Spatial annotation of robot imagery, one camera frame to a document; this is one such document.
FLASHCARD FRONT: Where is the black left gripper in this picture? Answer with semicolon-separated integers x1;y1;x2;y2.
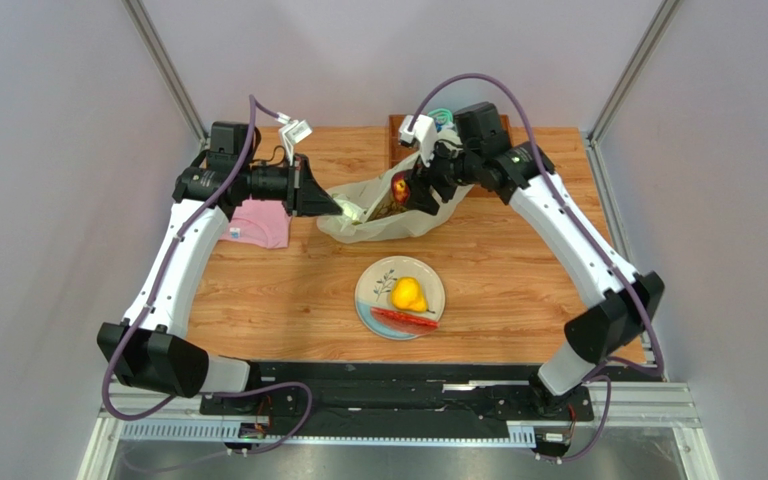
239;154;342;218

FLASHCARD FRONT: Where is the dark red fake apple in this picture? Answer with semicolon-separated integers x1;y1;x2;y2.
391;176;411;206

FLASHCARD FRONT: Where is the pale green avocado plastic bag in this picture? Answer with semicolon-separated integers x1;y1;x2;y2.
316;154;471;244

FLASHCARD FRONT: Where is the yellow fake lemon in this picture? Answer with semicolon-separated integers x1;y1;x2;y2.
389;277;436;314

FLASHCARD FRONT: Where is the red fake watermelon slice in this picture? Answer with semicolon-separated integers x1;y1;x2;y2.
370;307;439;336

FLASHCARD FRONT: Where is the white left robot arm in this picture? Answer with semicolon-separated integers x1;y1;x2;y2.
97;120;342;398

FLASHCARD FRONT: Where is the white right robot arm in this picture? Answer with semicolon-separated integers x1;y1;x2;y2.
395;102;665;398

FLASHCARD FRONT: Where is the brown fake nuts cluster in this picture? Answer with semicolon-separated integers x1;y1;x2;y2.
364;199;410;223

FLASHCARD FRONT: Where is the pink folded t-shirt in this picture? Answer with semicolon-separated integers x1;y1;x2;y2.
219;200;291;249

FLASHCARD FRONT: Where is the wooden compartment tray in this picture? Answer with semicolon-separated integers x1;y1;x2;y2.
388;114;496;198

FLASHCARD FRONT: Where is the teal rolled sock left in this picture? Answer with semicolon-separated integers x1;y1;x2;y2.
427;108;456;132

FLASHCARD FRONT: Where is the white blue ceramic plate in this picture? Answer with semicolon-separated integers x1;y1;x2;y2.
354;256;446;341

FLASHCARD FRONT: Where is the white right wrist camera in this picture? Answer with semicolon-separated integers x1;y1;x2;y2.
398;114;438;167

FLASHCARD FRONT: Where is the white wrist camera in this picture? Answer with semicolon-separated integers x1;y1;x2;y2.
276;112;313;166
398;114;438;167

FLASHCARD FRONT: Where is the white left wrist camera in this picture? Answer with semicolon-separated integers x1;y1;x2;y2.
276;112;313;166

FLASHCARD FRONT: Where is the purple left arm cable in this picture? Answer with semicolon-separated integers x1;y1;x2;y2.
101;94;313;456

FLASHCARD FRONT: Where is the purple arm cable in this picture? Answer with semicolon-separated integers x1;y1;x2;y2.
101;94;313;456
410;73;666;463

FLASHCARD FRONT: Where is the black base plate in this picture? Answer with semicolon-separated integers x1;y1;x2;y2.
199;362;597;440

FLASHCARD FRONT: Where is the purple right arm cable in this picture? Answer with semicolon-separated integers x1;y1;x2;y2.
410;73;666;463

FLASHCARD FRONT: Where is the aluminium frame rail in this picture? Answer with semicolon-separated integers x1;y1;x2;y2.
79;362;717;479

